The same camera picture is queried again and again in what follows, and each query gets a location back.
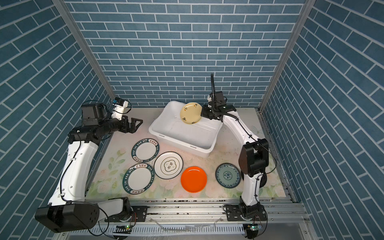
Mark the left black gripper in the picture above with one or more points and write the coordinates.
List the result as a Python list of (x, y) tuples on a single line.
[(124, 129)]

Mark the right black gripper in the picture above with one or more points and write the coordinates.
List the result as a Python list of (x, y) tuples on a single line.
[(204, 112)]

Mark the yellow plate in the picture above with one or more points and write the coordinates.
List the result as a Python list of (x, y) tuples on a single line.
[(191, 113)]

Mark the green patterned plate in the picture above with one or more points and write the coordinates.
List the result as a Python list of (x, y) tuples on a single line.
[(228, 175)]

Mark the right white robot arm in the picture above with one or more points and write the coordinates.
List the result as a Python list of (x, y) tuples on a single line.
[(253, 159)]

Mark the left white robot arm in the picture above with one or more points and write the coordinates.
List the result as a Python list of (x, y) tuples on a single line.
[(67, 209)]

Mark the white plastic bin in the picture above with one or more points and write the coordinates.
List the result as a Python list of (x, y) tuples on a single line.
[(198, 139)]

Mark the upper green rimmed white plate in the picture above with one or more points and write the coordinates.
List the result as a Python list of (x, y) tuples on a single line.
[(145, 150)]

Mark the green rimmed white plate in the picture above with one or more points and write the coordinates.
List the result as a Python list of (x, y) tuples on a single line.
[(138, 178), (145, 150)]

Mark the lower green rimmed white plate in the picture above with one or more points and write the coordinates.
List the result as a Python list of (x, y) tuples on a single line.
[(138, 178)]

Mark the white plate black pattern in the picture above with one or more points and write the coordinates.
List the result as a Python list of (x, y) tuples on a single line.
[(168, 165)]

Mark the orange plate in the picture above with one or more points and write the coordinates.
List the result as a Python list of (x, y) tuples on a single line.
[(194, 179)]

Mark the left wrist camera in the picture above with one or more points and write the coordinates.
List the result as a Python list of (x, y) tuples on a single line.
[(120, 108)]

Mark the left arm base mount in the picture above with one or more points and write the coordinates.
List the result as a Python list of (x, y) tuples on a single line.
[(136, 214)]

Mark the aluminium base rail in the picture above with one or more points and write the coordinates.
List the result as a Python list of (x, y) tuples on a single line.
[(221, 211)]

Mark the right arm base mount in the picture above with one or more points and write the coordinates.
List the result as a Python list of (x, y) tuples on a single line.
[(241, 212)]

